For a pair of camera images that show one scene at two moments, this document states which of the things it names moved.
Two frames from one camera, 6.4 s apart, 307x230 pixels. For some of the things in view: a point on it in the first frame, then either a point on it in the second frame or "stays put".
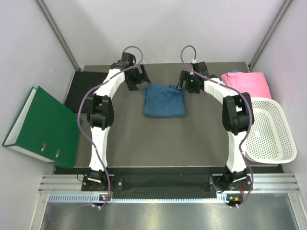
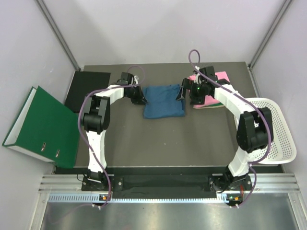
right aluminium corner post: x=268 y=35 stays put
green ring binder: x=44 y=127 stays put
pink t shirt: x=253 y=83 -> x=210 y=99
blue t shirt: x=163 y=101 stays put
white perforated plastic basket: x=271 y=141 stays put
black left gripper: x=141 y=77 -> x=140 y=99
